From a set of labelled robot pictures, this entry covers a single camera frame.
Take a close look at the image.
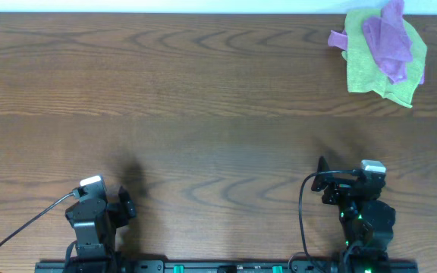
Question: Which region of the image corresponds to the purple microfiber cloth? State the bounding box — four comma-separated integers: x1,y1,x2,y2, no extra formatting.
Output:
362,0,413,84

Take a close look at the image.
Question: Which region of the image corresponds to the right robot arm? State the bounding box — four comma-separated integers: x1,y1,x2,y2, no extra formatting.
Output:
311,156,396,272

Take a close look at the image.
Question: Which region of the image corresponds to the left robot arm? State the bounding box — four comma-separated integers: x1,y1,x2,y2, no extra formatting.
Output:
63,185,137,273

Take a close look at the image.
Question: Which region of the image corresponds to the green microfiber cloth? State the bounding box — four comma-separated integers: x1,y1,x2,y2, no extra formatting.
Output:
342,8,427,108

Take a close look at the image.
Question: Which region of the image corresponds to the right black cable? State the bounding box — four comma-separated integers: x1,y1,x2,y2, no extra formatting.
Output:
297,169,362,273

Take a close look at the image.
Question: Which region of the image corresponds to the black cable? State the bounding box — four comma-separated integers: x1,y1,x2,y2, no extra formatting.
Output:
297,169,362,273
0,191,80,273

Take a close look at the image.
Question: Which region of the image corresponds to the left black cable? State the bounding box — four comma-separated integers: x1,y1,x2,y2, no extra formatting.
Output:
0,191,80,273

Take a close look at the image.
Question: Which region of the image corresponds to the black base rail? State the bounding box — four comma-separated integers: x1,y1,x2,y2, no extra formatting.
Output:
34,259,419,273

